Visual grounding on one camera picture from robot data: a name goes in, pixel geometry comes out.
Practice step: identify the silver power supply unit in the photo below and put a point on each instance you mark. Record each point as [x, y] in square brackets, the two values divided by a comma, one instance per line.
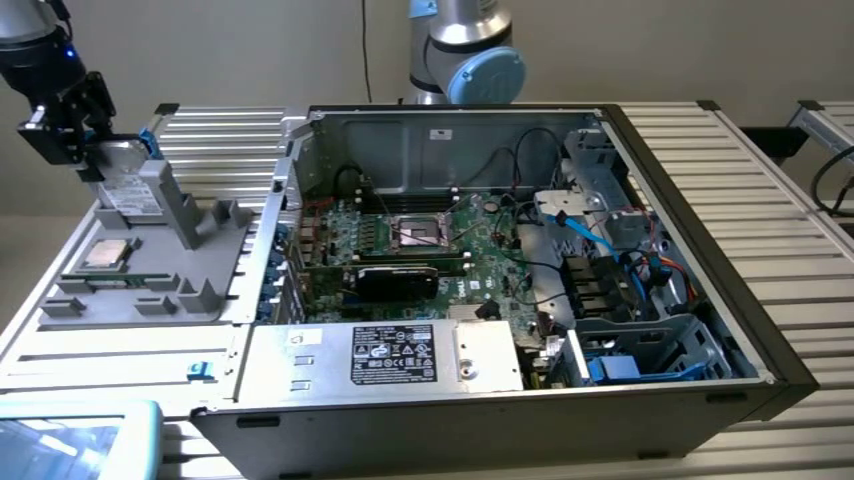
[334, 360]

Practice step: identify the silver chipset heat sink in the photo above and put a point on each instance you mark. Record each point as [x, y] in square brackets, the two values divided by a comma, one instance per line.
[463, 312]

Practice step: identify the black fan shroud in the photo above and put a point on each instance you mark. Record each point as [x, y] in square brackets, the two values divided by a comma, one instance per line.
[594, 290]

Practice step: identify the grey parts rack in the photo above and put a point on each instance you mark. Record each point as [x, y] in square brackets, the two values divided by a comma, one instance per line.
[167, 250]

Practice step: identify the black graphics card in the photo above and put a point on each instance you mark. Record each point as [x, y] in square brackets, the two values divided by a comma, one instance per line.
[396, 285]

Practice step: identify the light blue tray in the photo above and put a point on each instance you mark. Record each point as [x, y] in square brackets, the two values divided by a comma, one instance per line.
[136, 440]

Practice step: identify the green RAM stick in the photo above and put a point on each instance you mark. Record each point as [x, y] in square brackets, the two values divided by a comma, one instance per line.
[114, 281]

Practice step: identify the silver drive cage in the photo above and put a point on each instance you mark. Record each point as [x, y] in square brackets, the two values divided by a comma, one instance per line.
[614, 200]

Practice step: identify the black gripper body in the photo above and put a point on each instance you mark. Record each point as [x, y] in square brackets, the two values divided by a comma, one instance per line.
[40, 67]

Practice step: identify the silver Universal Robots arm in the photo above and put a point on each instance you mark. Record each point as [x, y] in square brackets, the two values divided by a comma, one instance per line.
[467, 30]

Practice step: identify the silver CPU chip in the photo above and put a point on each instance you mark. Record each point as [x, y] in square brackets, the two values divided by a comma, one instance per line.
[106, 255]

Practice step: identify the hard disk with blue bracket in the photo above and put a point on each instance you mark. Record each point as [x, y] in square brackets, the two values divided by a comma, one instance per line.
[130, 195]

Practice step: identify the blue drive caddy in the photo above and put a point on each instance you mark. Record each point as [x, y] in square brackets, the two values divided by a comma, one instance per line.
[614, 371]

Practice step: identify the open black PC case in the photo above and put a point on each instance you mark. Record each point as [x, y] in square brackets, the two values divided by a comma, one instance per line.
[467, 430]

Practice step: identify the green motherboard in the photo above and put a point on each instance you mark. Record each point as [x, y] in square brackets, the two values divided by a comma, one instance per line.
[480, 250]

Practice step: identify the silver coin battery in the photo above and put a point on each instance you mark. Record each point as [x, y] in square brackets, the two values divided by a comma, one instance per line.
[493, 205]

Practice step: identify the CPU socket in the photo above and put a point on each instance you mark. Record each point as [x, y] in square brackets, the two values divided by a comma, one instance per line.
[420, 232]

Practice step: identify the blue panel latch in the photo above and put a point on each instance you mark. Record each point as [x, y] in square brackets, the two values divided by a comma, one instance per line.
[199, 371]

